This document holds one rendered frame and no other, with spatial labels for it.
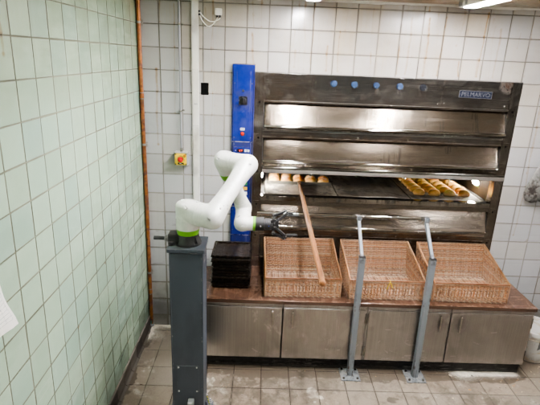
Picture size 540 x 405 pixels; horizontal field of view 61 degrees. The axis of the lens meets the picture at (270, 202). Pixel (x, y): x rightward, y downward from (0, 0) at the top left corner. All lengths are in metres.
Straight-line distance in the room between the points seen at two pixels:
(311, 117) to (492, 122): 1.35
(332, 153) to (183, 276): 1.54
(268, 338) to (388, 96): 1.97
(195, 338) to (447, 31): 2.65
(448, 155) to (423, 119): 0.35
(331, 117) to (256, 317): 1.55
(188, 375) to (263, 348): 0.76
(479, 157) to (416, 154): 0.48
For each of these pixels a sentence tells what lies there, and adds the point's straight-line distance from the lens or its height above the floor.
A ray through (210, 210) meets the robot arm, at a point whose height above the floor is 1.43.
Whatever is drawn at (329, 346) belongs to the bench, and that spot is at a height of 0.21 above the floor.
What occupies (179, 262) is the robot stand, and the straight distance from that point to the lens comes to 2.59.
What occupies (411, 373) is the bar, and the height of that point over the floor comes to 0.02.
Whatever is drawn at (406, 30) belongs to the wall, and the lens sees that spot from 3.56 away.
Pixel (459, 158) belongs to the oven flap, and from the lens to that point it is 3.79.
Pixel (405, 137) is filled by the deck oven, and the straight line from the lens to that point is 3.63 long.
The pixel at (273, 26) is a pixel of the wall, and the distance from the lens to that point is 3.43.
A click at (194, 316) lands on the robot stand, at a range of 2.73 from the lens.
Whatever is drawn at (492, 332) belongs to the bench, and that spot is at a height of 0.37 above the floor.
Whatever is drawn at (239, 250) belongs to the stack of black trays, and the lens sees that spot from 3.46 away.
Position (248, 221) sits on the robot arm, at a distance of 2.92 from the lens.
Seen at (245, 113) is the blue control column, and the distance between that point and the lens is 3.42.
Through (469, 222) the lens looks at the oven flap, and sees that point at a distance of 3.99.
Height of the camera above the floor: 2.22
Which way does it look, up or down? 18 degrees down
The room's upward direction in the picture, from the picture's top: 2 degrees clockwise
